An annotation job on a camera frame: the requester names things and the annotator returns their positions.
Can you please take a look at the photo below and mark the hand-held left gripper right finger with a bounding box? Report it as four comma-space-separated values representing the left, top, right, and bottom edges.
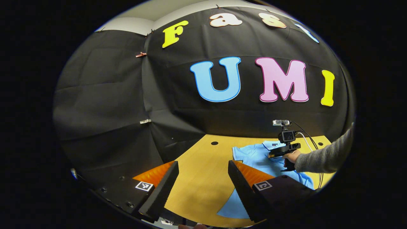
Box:
228, 160, 317, 223

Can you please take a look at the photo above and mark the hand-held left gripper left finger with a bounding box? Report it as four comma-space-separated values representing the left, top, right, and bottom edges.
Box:
92, 160, 180, 224

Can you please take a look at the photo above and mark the light blue T-shirt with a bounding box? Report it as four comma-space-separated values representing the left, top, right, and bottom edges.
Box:
217, 141, 315, 220

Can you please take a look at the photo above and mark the black backdrop cloth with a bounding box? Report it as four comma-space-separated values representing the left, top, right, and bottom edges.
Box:
52, 6, 356, 191

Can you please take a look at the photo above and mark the white cable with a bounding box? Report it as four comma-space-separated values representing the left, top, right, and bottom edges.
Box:
297, 132, 314, 152

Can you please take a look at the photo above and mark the black cable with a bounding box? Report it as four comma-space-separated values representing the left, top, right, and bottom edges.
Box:
291, 121, 324, 189

